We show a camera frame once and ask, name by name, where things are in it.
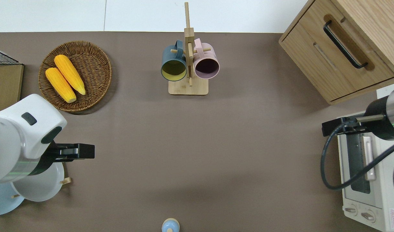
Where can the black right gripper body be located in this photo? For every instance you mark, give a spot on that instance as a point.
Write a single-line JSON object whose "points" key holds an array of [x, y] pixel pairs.
{"points": [[377, 125]]}

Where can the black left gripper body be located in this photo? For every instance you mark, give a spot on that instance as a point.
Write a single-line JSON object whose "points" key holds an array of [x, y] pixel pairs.
{"points": [[84, 151]]}

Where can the gray plate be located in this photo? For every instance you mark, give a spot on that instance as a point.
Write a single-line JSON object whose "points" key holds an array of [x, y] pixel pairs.
{"points": [[39, 187]]}

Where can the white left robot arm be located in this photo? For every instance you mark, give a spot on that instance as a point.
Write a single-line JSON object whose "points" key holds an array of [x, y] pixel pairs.
{"points": [[10, 135]]}

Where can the light blue plate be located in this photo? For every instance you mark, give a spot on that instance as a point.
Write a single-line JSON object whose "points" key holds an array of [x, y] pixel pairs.
{"points": [[4, 199]]}

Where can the yellow corn cob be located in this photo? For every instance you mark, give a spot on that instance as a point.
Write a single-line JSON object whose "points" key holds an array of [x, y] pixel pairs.
{"points": [[70, 74], [60, 85]]}

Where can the white toaster oven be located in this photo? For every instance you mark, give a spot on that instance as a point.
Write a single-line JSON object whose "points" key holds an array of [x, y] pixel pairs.
{"points": [[387, 199]]}

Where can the round wicker basket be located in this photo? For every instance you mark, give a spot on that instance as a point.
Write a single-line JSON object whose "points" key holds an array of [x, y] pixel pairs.
{"points": [[94, 64]]}

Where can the light wooden drawer cabinet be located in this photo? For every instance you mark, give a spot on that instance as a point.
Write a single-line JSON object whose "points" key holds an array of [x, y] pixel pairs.
{"points": [[313, 54]]}

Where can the small blue cup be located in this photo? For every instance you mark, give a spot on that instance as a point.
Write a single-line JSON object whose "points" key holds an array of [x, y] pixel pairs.
{"points": [[170, 227]]}

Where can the wooden mug tree stand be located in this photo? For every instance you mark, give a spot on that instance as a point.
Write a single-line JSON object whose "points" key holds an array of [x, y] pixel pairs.
{"points": [[188, 88]]}

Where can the dark teal mug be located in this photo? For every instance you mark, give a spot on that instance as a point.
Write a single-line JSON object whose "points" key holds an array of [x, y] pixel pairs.
{"points": [[171, 58]]}

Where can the brown table mat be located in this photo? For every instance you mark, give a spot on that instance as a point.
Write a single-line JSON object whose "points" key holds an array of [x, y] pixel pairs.
{"points": [[216, 145]]}

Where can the pink mug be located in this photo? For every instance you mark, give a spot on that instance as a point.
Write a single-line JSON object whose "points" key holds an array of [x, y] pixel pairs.
{"points": [[205, 54]]}

